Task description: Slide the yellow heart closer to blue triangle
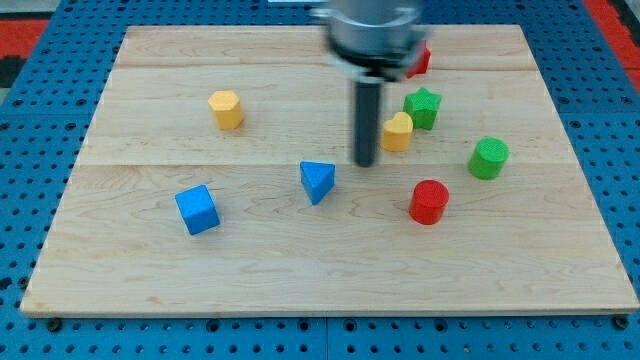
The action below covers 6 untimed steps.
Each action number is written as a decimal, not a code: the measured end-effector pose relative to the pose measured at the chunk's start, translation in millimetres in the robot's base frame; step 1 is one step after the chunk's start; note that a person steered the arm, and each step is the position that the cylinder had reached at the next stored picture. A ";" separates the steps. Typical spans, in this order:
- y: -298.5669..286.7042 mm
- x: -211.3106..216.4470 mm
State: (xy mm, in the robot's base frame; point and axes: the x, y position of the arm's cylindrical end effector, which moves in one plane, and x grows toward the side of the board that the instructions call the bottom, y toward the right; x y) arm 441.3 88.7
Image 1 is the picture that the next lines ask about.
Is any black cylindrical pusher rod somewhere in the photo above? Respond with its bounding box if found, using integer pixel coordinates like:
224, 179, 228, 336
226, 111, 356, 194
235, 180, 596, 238
352, 82, 381, 167

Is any yellow heart block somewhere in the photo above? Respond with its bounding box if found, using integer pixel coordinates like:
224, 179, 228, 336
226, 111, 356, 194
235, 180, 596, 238
381, 112, 413, 152

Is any red block behind arm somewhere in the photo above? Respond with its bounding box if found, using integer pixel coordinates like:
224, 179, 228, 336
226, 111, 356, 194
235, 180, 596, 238
406, 40, 431, 79

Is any blue triangle block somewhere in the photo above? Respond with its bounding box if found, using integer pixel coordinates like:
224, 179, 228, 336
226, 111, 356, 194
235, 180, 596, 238
300, 161, 336, 205

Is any green star block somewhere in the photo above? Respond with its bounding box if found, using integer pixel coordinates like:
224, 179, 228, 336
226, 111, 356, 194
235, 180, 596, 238
403, 87, 442, 130

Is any red cylinder block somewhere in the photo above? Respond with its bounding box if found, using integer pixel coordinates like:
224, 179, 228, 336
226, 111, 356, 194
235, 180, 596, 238
409, 180, 450, 225

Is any green cylinder block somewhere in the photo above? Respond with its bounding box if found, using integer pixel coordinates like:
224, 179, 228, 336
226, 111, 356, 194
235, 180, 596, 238
468, 137, 510, 180

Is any yellow hexagon block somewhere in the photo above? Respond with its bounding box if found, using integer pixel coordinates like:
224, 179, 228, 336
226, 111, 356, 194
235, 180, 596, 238
208, 90, 244, 130

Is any light wooden board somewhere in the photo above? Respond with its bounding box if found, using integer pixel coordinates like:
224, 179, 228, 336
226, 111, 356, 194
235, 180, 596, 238
21, 25, 639, 318

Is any blue cube block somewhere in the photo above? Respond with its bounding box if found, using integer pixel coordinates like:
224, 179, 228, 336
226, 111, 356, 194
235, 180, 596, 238
174, 184, 221, 235

